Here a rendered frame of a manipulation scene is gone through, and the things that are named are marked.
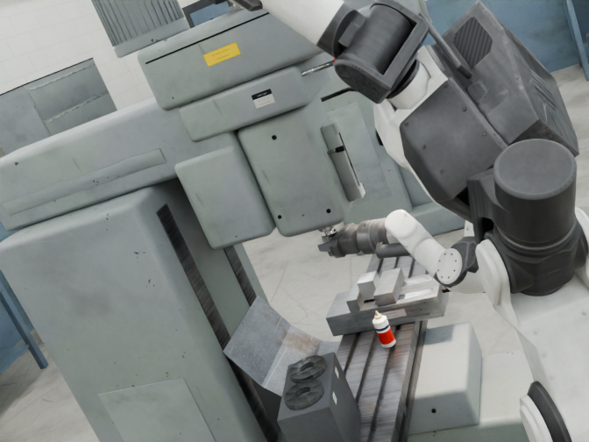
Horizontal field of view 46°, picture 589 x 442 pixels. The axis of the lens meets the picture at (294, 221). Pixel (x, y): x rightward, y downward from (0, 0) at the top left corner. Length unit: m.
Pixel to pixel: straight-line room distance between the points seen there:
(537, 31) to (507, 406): 6.60
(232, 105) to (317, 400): 0.72
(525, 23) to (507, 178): 7.25
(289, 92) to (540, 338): 0.80
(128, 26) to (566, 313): 1.19
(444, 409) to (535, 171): 1.01
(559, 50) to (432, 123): 7.08
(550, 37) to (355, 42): 7.08
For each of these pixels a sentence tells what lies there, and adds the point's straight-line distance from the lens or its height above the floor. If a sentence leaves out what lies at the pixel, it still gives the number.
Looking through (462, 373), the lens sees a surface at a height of 0.82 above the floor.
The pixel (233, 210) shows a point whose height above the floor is 1.44.
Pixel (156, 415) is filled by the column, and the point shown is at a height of 0.95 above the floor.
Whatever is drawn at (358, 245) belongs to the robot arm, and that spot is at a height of 1.24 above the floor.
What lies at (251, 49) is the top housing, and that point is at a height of 1.80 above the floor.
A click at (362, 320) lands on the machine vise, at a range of 2.11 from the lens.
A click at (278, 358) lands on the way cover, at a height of 0.93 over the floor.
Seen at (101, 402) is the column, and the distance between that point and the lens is 2.20.
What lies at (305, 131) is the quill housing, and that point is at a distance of 1.71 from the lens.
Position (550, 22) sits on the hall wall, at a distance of 8.28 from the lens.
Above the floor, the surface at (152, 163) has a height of 1.62.
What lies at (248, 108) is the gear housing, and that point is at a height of 1.67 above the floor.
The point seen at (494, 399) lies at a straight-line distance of 2.03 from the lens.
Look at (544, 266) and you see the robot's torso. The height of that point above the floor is 1.36.
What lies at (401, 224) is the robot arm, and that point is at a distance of 1.72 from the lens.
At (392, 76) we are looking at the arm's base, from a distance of 1.25.
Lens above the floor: 1.89
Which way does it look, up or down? 17 degrees down
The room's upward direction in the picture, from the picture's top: 23 degrees counter-clockwise
